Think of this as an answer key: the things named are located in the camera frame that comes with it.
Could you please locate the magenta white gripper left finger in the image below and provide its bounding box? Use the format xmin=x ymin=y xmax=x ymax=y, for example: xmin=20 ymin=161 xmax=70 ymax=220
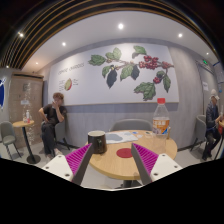
xmin=43 ymin=144 xmax=93 ymax=186

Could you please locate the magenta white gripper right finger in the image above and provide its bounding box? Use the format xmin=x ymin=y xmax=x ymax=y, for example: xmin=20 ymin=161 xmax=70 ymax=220
xmin=131 ymin=143 xmax=182 ymax=185

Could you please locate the round wooden table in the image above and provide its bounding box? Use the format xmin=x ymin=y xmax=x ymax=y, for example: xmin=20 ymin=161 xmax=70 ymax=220
xmin=89 ymin=130 xmax=177 ymax=186

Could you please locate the round red coaster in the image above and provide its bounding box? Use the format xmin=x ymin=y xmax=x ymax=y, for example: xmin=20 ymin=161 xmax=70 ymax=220
xmin=116 ymin=148 xmax=132 ymax=158

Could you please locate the dark ceramic mug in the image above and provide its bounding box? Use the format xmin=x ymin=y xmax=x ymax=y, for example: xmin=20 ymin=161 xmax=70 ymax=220
xmin=88 ymin=130 xmax=107 ymax=154

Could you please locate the small round side table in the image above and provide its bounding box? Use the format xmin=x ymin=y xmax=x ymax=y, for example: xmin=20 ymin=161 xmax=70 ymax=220
xmin=13 ymin=120 xmax=41 ymax=164

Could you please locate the grey chair under seated person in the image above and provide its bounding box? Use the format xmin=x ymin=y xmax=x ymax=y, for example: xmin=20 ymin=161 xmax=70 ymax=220
xmin=41 ymin=122 xmax=68 ymax=154

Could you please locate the grey chair behind table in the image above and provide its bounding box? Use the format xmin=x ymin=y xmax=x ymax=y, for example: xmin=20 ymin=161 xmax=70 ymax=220
xmin=111 ymin=119 xmax=152 ymax=131

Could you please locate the white paper sheet on table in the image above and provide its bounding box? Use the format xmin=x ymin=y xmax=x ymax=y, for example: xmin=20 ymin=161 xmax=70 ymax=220
xmin=106 ymin=131 xmax=138 ymax=144

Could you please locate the clear plastic bottle red cap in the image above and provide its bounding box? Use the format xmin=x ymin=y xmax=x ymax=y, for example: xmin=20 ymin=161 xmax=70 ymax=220
xmin=152 ymin=98 xmax=170 ymax=154

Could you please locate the seated person in black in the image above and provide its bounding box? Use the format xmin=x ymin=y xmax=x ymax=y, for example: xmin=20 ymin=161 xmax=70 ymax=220
xmin=39 ymin=92 xmax=67 ymax=160

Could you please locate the person with white cap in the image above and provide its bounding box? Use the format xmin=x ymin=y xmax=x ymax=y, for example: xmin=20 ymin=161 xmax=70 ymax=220
xmin=202 ymin=89 xmax=223 ymax=161

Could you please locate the grey chair at right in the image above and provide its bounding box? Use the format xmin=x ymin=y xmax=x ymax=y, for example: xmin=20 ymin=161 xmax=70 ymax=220
xmin=191 ymin=115 xmax=206 ymax=150

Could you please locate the small bottle on side table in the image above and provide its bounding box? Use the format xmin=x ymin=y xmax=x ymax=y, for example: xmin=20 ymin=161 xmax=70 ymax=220
xmin=26 ymin=110 xmax=30 ymax=123

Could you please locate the grey chair far left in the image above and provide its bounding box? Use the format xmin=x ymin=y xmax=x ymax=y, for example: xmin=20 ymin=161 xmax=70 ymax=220
xmin=0 ymin=121 xmax=16 ymax=155

